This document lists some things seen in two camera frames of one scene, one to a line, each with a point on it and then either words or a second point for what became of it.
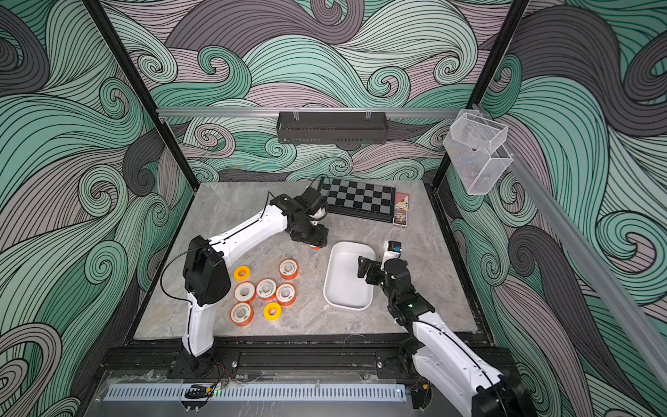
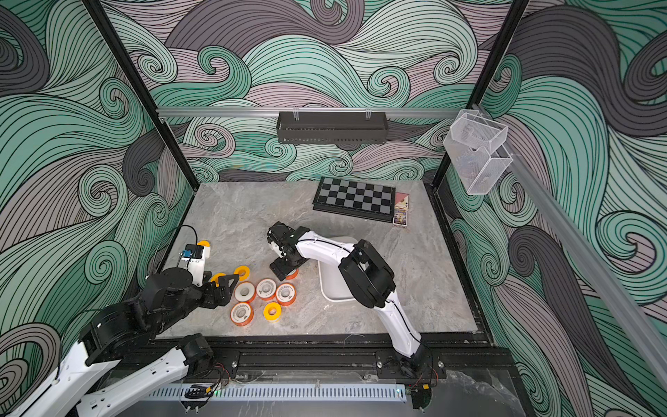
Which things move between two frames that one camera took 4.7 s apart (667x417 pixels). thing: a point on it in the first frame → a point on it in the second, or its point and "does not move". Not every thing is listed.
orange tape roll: x=286 y=294 does not move
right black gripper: x=379 y=269 → x=284 y=266
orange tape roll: x=266 y=289 does not move
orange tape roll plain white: x=244 y=292 does not move
